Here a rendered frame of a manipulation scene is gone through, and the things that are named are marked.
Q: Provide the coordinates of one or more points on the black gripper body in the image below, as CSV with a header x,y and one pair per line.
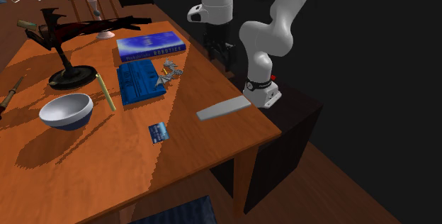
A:
x,y
217,40

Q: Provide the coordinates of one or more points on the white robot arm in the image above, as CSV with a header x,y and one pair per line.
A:
x,y
276,33

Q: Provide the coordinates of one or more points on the grey dragon figure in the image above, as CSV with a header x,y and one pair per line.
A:
x,y
169,73

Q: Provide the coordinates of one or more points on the grey flat bar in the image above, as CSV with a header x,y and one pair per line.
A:
x,y
222,108

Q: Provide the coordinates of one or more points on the blue book with pale lettering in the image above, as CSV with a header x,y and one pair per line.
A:
x,y
148,45

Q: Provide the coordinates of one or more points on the plain blue book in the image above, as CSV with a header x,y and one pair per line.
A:
x,y
140,83

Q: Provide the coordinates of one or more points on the blue card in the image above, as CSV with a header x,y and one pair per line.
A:
x,y
159,132

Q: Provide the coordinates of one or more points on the white and pink hourglass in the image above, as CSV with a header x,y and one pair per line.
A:
x,y
104,35

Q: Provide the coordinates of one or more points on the dark robot stand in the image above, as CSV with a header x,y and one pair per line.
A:
x,y
290,126

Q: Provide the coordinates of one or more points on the yellow stick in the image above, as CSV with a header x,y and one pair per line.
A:
x,y
106,93

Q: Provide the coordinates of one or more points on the orange wooden table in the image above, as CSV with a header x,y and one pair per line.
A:
x,y
114,154

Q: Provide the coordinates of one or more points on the black winged sculpture on stand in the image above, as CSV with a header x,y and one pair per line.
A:
x,y
65,67

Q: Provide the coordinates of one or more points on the white bowl with blue outside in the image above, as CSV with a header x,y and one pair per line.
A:
x,y
65,111

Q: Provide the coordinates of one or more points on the dark blue cushion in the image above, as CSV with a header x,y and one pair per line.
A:
x,y
183,213

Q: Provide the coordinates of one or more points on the olive cylinder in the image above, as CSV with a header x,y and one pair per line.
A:
x,y
27,25

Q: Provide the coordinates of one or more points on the brown wooden tool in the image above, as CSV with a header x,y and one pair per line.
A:
x,y
9,95

